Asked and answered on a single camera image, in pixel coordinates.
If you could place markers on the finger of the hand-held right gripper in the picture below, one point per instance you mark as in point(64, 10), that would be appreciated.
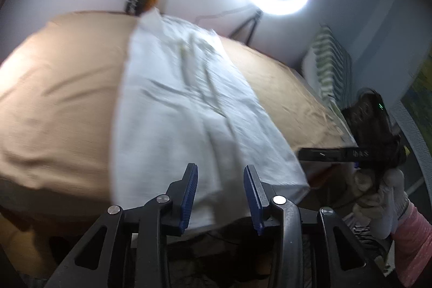
point(324, 154)

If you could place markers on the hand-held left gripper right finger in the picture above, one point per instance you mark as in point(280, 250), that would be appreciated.
point(253, 197)

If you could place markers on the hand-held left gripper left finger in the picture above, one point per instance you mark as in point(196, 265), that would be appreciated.
point(189, 193)

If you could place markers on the white long-sleeved shirt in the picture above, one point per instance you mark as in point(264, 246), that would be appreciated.
point(189, 99)

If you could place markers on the person's right forearm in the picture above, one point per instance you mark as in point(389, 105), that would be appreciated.
point(415, 240)

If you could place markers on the person's right hand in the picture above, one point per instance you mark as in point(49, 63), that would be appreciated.
point(384, 207)

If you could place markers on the green white striped cushion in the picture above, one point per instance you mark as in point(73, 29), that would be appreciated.
point(329, 58)

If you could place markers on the black white striped cloth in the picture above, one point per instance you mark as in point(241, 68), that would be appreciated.
point(366, 240)

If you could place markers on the small black tripod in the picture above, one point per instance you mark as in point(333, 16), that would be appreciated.
point(251, 24)

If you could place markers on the tan blanket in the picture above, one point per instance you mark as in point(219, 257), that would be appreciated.
point(60, 99)

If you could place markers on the green yellow wall picture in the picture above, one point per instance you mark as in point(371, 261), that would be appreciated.
point(420, 89)

